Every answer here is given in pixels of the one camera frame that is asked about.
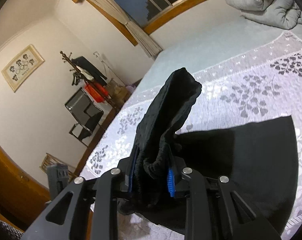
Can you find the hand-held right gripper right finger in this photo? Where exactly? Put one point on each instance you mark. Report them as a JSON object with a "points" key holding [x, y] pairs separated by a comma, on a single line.
{"points": [[171, 183]]}

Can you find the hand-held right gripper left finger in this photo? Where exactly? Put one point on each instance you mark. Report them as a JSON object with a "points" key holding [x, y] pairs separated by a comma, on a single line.
{"points": [[133, 177]]}

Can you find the black pants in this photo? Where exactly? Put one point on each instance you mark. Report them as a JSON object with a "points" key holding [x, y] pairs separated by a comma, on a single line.
{"points": [[253, 167]]}

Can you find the small wooden rack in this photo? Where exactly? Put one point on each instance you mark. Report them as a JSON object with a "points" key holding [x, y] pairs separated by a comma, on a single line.
{"points": [[48, 163]]}

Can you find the wooden door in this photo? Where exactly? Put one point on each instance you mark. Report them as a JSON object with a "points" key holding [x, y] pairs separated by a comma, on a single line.
{"points": [[13, 182]]}

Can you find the black folding chair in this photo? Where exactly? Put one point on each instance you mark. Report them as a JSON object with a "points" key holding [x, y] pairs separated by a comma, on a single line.
{"points": [[91, 120]]}

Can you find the cardboard box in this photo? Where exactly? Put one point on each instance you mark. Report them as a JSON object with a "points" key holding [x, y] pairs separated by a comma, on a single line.
{"points": [[118, 90]]}

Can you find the red bag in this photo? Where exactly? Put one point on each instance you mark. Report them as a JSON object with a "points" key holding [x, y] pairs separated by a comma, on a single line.
{"points": [[96, 92]]}

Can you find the white hanging cloth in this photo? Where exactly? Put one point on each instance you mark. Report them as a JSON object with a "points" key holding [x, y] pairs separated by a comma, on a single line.
{"points": [[86, 74]]}

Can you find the thin metal stand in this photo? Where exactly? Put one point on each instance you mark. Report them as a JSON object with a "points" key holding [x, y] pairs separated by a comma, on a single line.
{"points": [[108, 67]]}

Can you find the black hanging garment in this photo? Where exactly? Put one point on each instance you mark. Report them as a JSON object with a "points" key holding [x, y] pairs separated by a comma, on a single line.
{"points": [[89, 66]]}

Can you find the wooden coat rack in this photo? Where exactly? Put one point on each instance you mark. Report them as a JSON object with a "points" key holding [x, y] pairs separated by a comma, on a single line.
{"points": [[71, 62]]}

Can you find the floral quilted bedspread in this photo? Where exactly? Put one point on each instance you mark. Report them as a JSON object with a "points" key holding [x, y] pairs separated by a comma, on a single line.
{"points": [[228, 80]]}

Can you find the beige curtain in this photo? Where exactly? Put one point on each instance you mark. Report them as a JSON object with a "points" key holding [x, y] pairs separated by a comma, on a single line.
{"points": [[143, 40]]}

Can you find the bed with pale blue sheet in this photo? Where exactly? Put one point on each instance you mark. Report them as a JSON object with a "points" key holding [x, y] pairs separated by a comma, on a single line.
{"points": [[203, 45]]}

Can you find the wooden framed window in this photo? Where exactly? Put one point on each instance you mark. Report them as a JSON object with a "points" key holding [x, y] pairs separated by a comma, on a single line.
{"points": [[151, 0]]}

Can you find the grey folded comforter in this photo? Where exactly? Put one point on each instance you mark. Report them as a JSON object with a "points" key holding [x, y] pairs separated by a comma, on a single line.
{"points": [[265, 2]]}

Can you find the framed wall picture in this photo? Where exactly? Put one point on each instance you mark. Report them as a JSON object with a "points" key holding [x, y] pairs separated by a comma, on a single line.
{"points": [[22, 67]]}

